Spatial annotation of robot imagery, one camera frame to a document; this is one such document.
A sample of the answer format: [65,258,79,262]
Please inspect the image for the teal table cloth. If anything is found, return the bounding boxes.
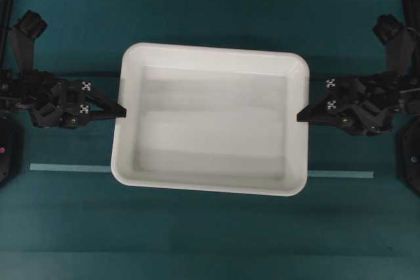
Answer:
[1,0,419,279]

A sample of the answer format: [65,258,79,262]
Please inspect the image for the light blue tape strip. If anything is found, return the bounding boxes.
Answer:
[30,163,374,179]

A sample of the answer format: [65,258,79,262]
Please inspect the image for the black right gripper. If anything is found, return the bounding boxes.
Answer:
[297,72,407,136]

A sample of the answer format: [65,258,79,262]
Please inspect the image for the white plastic tray case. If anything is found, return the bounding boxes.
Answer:
[110,43,309,197]

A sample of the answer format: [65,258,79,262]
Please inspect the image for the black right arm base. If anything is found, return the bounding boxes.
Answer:
[399,120,419,195]

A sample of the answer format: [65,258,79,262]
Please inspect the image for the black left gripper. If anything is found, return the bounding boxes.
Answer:
[12,71,127,129]

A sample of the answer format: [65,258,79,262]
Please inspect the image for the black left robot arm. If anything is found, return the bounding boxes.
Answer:
[1,0,127,129]

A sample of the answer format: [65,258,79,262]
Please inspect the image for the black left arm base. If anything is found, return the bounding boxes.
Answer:
[1,115,20,188]

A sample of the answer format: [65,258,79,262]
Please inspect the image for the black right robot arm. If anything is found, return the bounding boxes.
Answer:
[297,0,419,136]

